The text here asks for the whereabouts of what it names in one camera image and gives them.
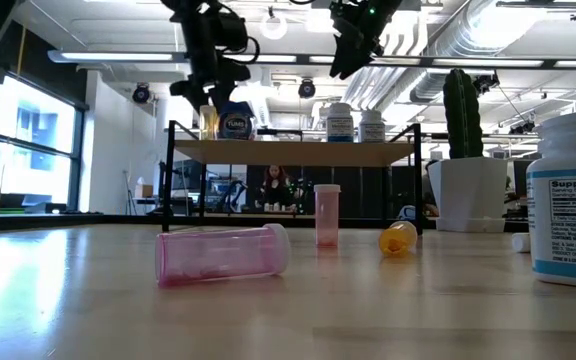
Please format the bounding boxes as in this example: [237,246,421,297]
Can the green cactus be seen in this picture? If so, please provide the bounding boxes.
[441,68,485,160]

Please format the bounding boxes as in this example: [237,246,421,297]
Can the person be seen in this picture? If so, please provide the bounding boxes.
[255,164,299,214]

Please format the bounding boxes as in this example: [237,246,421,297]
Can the magenta pink pill vial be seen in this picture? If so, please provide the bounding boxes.
[154,222,292,289]

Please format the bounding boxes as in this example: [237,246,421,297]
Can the large window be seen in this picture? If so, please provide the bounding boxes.
[0,74,87,214]

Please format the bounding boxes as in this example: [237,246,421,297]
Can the black round spotlight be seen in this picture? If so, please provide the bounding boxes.
[297,77,317,100]
[131,82,152,105]

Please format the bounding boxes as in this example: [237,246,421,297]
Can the wooden shelf black metal legs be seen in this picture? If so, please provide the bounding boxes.
[161,119,425,236]

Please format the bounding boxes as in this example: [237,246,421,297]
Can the blue-capped Tums bottle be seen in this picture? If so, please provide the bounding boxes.
[216,100,258,142]

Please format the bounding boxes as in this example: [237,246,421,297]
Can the white ring lamp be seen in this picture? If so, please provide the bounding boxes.
[259,12,289,41]

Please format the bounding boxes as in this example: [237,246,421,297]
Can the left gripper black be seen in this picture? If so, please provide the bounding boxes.
[167,0,252,115]

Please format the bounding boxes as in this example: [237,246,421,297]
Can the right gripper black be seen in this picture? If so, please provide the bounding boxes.
[328,0,403,80]

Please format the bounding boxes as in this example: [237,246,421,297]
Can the black partition panels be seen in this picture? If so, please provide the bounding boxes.
[245,164,417,220]

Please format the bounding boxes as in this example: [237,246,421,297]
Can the black ceiling camera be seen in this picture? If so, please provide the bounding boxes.
[472,72,500,96]

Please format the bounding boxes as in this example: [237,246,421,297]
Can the white bottle blue-banded label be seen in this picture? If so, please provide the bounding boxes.
[525,108,576,291]
[358,108,387,144]
[326,102,356,144]

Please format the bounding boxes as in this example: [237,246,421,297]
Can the white hexagonal planter pot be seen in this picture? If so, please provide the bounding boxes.
[426,156,510,234]

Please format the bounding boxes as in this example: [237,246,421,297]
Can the large pale yellow pill vial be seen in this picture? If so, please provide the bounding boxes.
[198,104,219,142]

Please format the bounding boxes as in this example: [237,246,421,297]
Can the silver ventilation duct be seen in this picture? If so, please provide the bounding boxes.
[407,0,524,104]

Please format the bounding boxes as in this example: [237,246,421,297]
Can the long ceiling light fixture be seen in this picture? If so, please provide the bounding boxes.
[46,48,576,70]

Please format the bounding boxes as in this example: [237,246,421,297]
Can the orange pill vial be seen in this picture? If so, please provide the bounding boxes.
[378,220,419,259]

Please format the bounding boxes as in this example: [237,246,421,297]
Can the black computer monitor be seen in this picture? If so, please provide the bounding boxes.
[511,159,529,197]

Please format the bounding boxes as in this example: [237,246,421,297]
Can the salmon pink pill vial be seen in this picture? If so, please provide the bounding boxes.
[313,183,342,248]

